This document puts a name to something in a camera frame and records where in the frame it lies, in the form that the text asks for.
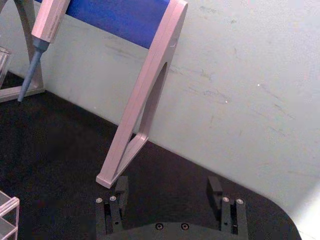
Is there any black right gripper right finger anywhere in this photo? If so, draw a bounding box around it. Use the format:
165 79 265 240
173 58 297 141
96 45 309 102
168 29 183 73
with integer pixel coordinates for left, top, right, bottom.
205 176 249 240

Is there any grey stand with blue bar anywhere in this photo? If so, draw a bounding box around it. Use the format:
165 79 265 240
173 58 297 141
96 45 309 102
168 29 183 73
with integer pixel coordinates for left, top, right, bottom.
0 0 189 190

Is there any plain pale wall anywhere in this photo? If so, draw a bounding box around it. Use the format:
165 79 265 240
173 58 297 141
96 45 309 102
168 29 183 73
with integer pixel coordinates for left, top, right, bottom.
0 0 320 240

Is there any black table cloth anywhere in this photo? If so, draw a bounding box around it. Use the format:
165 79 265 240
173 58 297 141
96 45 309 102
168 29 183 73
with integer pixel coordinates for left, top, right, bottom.
0 71 303 240

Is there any clear plastic case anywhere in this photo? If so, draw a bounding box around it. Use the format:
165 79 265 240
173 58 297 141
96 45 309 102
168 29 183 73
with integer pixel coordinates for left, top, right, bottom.
0 190 20 240

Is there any grey pipette with tapered tip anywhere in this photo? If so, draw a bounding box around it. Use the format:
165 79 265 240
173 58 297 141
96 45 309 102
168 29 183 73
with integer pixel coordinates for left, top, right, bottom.
17 0 67 103

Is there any clear plastic cup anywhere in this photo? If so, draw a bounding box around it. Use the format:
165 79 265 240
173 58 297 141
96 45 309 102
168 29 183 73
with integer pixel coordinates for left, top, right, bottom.
0 46 13 90

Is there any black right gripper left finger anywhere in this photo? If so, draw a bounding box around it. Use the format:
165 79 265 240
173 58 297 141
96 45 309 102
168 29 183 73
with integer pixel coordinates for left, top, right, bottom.
95 175 130 240

